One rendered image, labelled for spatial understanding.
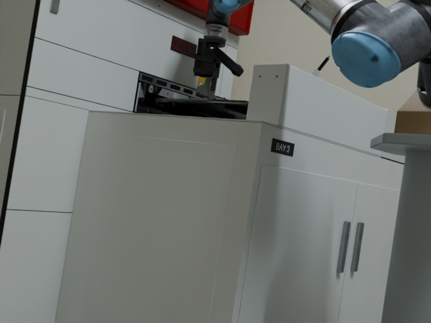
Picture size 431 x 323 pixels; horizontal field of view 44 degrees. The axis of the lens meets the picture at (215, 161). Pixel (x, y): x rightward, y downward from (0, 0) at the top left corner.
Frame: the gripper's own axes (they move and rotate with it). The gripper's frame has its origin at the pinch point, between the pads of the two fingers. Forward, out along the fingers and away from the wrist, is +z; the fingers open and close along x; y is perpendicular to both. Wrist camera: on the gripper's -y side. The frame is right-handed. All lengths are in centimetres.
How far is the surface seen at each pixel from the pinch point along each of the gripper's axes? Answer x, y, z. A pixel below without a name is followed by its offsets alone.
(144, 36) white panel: 2.9, 23.9, -17.4
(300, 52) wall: -197, -50, -70
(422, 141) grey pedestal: 74, -40, 11
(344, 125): 29.1, -36.0, 4.4
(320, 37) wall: -185, -60, -79
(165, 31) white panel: -3.4, 18.4, -21.4
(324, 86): 38.8, -27.6, -3.2
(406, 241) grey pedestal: 65, -43, 29
